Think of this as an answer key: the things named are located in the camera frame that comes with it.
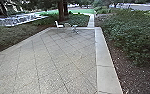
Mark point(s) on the small lobby chair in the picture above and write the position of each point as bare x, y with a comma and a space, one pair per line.
58, 24

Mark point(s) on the large dark trunk tree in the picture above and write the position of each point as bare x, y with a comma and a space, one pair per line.
60, 10

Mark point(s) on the grey stone terrace ledge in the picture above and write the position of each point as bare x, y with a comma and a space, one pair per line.
16, 20

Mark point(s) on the dark green hedge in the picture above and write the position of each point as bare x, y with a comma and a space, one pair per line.
134, 33

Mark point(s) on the low dark shrub bed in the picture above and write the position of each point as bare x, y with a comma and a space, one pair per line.
11, 35

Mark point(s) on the slim dark trunk tree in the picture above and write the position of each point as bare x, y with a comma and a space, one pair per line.
66, 7

